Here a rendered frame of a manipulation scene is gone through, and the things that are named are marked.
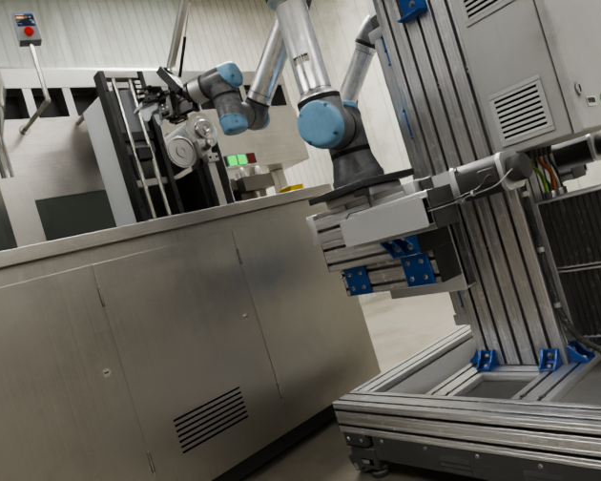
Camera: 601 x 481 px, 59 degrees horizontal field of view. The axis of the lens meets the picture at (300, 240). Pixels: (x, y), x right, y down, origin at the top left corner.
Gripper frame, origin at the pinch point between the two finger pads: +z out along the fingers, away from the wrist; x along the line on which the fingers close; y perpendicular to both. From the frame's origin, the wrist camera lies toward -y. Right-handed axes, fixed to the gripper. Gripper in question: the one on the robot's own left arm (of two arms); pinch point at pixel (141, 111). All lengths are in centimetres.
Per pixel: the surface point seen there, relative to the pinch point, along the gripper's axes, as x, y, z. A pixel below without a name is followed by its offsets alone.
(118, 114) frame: 8.8, -7.7, 17.0
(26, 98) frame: 11, -32, 62
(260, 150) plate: 113, -14, 21
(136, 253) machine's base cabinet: -5.8, 43.3, 7.9
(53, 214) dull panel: 14, 14, 62
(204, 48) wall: 229, -154, 109
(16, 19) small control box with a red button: -10, -44, 35
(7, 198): -16, 15, 46
